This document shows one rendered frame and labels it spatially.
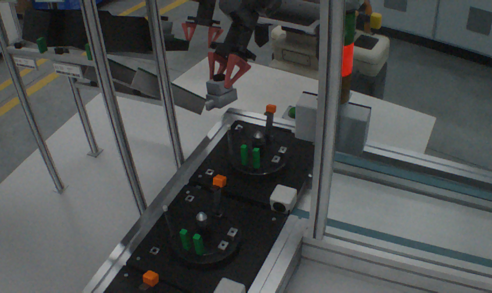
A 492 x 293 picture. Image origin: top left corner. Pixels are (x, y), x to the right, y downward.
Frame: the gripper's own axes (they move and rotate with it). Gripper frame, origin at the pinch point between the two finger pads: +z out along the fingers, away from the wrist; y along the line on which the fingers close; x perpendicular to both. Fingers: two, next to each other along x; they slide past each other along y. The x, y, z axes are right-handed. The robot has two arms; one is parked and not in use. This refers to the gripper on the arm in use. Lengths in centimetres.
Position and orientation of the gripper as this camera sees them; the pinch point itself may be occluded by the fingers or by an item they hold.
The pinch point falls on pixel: (220, 83)
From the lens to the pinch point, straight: 99.9
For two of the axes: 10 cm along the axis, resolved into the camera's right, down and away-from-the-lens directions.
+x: 5.5, 2.4, 8.0
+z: -3.4, 9.4, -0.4
